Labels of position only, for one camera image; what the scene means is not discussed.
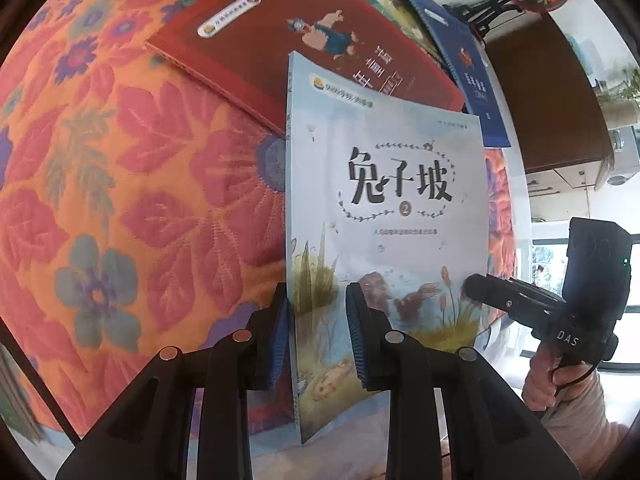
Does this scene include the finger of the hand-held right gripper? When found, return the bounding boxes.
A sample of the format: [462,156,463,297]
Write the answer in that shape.
[461,274,567,334]
[501,276,567,307]

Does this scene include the orange floral table mat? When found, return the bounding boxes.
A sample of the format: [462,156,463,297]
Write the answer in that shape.
[0,0,520,441]

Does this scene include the pale blue book pond reeds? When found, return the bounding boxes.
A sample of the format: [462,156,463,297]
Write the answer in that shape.
[285,51,490,445]

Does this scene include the white drawer cabinet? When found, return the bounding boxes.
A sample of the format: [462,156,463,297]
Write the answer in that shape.
[525,125,640,221]

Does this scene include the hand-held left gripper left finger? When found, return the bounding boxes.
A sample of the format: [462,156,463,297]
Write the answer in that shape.
[55,284,292,480]

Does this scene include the brown wooden cabinet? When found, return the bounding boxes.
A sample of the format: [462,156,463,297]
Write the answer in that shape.
[482,10,616,193]

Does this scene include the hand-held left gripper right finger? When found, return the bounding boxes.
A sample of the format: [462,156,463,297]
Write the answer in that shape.
[344,281,586,480]

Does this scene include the dark blue book red emblem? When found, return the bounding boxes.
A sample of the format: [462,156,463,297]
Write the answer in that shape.
[415,2,513,150]

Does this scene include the person's right forearm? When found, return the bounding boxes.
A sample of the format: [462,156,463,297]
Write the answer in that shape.
[540,372,633,461]

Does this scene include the person's right hand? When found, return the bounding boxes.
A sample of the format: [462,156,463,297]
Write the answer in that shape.
[521,349,607,414]

